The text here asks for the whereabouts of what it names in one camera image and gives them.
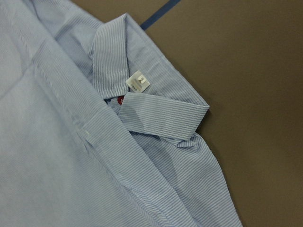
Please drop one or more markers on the light blue striped shirt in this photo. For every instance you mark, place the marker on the light blue striped shirt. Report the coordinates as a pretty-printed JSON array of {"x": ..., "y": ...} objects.
[{"x": 97, "y": 128}]

